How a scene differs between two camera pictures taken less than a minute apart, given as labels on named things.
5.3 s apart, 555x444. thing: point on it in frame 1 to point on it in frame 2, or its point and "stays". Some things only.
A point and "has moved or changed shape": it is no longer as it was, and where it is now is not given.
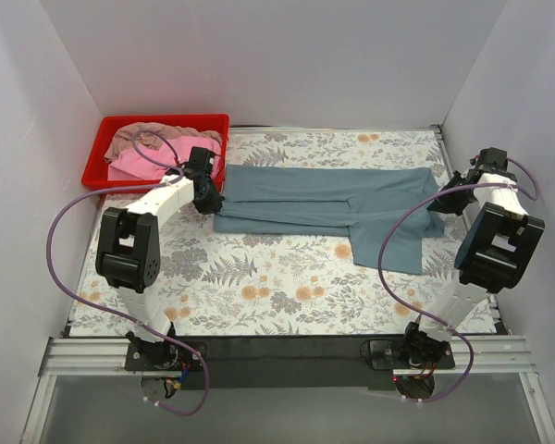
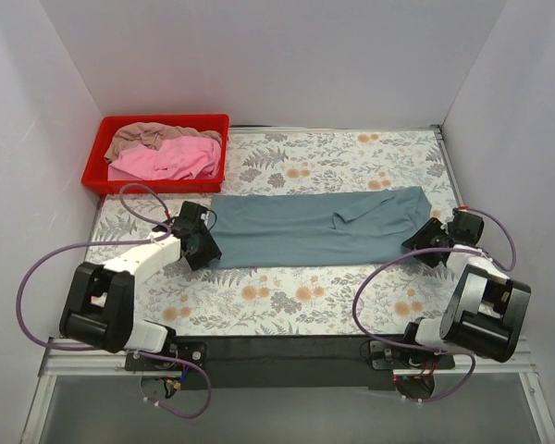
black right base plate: (389, 355) stays
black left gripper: (210, 200) to (205, 250)
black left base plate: (166, 356) stays
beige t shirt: (124, 136) stays
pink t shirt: (126, 166) stays
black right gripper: (447, 199) to (425, 238)
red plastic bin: (95, 173) stays
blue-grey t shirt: (361, 203) has moved or changed shape
